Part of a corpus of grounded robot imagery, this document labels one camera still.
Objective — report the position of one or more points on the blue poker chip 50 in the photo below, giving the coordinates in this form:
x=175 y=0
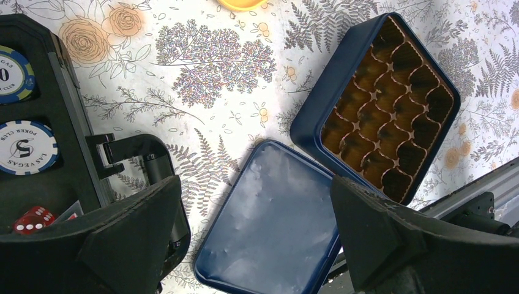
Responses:
x=17 y=76

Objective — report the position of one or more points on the blue tin lid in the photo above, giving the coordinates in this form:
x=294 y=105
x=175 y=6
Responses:
x=276 y=231

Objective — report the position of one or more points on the white blue poker chip 5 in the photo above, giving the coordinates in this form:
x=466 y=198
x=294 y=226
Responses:
x=27 y=147

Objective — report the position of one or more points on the red die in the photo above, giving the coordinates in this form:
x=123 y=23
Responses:
x=33 y=220

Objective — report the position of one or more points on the floral table cloth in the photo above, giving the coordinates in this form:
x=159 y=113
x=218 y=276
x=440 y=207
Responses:
x=213 y=83

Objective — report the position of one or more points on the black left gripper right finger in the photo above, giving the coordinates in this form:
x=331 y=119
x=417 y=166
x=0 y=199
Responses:
x=390 y=248

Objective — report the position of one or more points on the black poker chip case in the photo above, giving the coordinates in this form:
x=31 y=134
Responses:
x=92 y=171

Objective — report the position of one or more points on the yellow plastic tray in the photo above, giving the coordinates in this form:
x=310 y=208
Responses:
x=241 y=5

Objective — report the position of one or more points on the blue tin with brown insert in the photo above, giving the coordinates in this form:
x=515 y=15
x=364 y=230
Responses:
x=380 y=110

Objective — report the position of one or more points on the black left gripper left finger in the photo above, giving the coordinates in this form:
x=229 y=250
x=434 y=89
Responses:
x=120 y=248

